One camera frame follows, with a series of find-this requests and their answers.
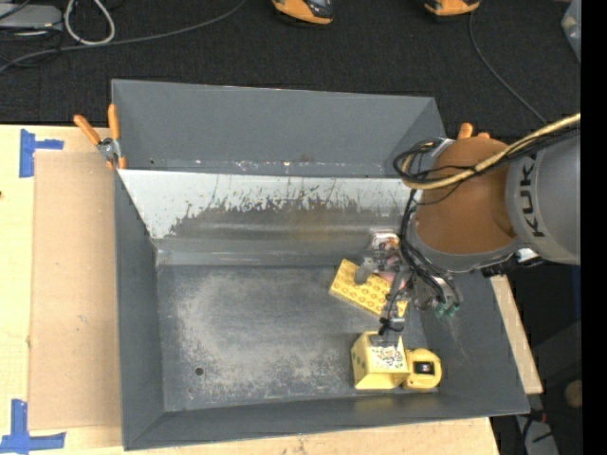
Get yellow studded flat block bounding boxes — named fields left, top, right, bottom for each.
left=328, top=258, right=410, bottom=320

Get grey metal bin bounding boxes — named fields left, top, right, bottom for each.
left=109, top=78, right=532, bottom=451

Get yellow box with flower print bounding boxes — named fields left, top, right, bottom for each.
left=350, top=330, right=412, bottom=391

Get brown cardboard board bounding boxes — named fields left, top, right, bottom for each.
left=26, top=151, right=125, bottom=431

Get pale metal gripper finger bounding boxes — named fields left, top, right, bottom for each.
left=377, top=317, right=408, bottom=351
left=354, top=252, right=381, bottom=285

